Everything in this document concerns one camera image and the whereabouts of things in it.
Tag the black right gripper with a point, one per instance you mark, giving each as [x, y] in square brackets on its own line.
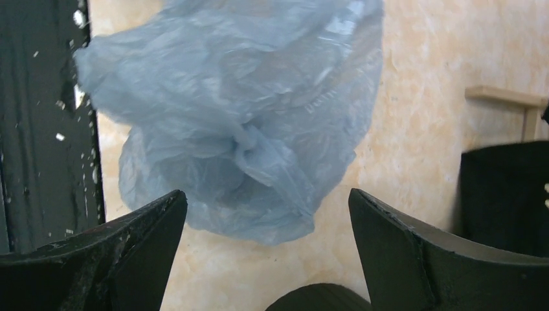
[321, 297]

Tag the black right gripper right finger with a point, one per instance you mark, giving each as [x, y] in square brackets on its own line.
[411, 265]

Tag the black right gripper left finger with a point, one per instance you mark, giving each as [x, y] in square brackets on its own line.
[123, 264]

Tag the light blue plastic trash bag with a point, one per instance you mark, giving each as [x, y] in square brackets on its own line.
[253, 109]

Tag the black printed t-shirt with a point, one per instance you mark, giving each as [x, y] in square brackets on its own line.
[503, 197]

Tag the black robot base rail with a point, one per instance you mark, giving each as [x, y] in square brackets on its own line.
[51, 184]

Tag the wooden clothes rack frame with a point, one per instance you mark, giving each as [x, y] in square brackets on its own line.
[531, 105]

